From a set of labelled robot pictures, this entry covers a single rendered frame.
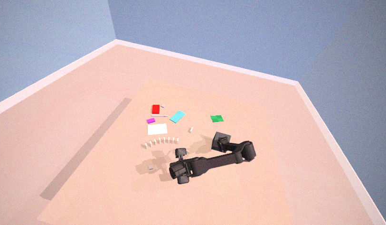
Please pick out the red block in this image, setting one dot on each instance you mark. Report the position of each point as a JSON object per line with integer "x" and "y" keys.
{"x": 155, "y": 109}

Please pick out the purple rectangular block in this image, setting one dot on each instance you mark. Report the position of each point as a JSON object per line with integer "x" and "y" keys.
{"x": 151, "y": 120}

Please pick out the light blue flat rectangular block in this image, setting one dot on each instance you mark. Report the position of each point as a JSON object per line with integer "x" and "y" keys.
{"x": 175, "y": 118}

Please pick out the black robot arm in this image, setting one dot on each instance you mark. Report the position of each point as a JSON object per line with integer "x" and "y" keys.
{"x": 200, "y": 165}

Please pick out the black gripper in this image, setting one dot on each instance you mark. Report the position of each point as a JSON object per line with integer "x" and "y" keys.
{"x": 179, "y": 153}

